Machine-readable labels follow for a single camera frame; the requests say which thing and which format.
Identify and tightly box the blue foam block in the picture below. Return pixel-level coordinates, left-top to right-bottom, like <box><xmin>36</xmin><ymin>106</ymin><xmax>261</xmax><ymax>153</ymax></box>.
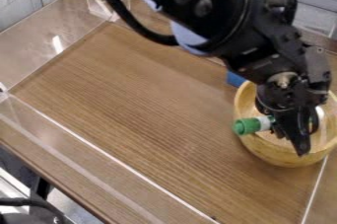
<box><xmin>227</xmin><ymin>71</ymin><xmax>247</xmax><ymax>88</ymax></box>

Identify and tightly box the clear acrylic tray wall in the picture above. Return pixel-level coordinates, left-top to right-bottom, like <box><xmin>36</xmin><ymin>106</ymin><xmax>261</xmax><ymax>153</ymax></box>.
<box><xmin>0</xmin><ymin>0</ymin><xmax>337</xmax><ymax>224</ymax></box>

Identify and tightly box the black cable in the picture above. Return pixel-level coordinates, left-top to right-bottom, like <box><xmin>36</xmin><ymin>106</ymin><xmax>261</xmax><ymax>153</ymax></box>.
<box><xmin>80</xmin><ymin>0</ymin><xmax>182</xmax><ymax>47</ymax></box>

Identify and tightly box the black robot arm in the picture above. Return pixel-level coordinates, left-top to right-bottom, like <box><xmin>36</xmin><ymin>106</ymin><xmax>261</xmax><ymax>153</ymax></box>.
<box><xmin>108</xmin><ymin>0</ymin><xmax>332</xmax><ymax>156</ymax></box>

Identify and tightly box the green Expo marker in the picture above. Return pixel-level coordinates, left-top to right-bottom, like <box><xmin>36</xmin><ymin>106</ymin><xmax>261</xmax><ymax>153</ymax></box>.
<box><xmin>232</xmin><ymin>104</ymin><xmax>328</xmax><ymax>137</ymax></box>

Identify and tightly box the brown wooden bowl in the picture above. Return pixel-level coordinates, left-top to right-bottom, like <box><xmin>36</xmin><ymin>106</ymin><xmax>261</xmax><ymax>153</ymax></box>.
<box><xmin>233</xmin><ymin>81</ymin><xmax>337</xmax><ymax>168</ymax></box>

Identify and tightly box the black metal stand base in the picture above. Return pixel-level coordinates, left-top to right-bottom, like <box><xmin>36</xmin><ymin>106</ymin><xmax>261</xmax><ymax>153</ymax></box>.
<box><xmin>0</xmin><ymin>197</ymin><xmax>76</xmax><ymax>224</ymax></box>

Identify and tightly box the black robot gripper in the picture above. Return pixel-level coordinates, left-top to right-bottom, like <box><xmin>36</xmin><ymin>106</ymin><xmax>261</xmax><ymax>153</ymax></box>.
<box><xmin>256</xmin><ymin>81</ymin><xmax>325</xmax><ymax>157</ymax></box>

